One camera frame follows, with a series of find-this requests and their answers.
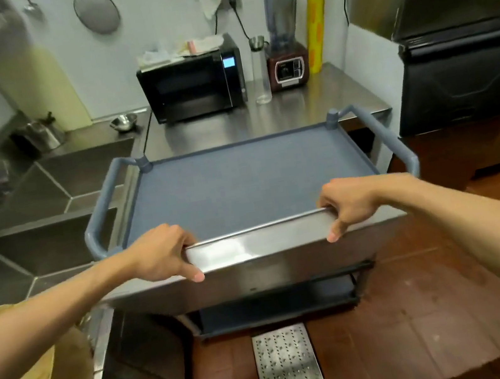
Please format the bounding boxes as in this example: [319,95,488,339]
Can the person's right hand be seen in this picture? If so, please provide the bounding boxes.
[313,170,398,245]

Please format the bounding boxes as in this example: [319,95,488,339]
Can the person's left hand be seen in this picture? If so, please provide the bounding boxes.
[121,219,207,295]

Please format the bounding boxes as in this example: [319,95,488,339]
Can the stainless steel rectangular basin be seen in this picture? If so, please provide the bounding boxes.
[92,194,419,328]

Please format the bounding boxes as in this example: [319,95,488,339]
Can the person's left forearm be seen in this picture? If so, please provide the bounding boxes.
[0,246,154,379]

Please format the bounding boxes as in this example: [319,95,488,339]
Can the person's right forearm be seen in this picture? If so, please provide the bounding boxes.
[379,156,500,356]

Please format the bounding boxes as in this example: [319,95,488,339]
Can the grey plastic utility cart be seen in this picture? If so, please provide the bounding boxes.
[70,95,443,358]

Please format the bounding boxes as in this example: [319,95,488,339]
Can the perforated steel drain grate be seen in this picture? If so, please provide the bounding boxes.
[249,320,326,379]

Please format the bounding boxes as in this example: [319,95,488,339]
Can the stainless steel sink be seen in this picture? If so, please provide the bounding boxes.
[0,134,162,311]

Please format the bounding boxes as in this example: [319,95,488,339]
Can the small steel bowl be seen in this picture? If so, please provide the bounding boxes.
[107,111,141,135]

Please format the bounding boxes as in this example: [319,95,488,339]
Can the clear bottle with metal lid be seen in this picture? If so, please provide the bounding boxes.
[246,35,277,106]

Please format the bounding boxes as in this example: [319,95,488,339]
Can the black microwave oven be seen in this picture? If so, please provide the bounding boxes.
[132,32,251,129]

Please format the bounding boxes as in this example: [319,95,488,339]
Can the steel kettle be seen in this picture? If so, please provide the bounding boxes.
[10,110,68,158]

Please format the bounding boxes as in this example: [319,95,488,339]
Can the yellow cling film roll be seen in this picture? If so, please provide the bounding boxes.
[297,0,344,75]

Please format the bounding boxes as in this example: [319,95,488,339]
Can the blender with dark red base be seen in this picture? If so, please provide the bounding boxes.
[255,0,318,94]

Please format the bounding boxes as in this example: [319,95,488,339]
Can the white plastic bags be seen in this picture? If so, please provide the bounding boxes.
[135,32,228,70]

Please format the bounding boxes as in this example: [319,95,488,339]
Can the pale yellow cutting board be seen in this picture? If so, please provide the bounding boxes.
[0,35,95,143]

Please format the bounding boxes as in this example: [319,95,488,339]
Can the round mesh strainer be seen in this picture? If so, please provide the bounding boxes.
[72,0,124,40]

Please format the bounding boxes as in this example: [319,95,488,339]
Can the hanging steel ladle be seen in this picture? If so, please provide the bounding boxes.
[20,0,46,23]

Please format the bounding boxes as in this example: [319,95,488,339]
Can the black power cable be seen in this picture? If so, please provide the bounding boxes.
[229,0,254,45]

